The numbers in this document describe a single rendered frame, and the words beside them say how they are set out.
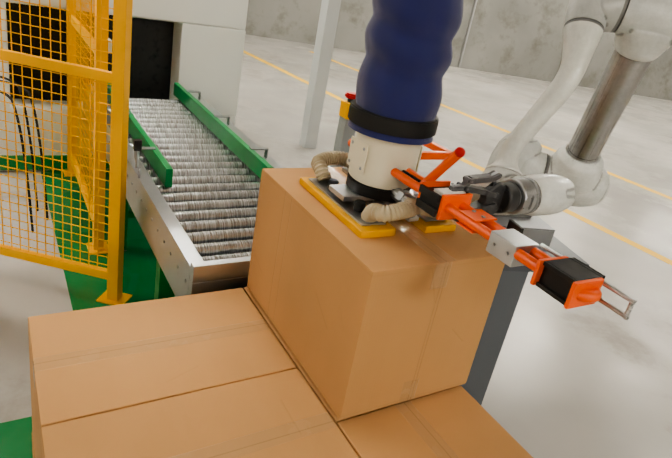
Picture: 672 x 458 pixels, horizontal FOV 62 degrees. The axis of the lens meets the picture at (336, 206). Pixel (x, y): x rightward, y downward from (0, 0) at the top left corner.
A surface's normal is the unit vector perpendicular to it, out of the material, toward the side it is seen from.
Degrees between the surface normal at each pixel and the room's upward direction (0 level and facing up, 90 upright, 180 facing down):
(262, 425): 0
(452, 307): 90
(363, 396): 90
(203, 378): 0
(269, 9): 90
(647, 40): 120
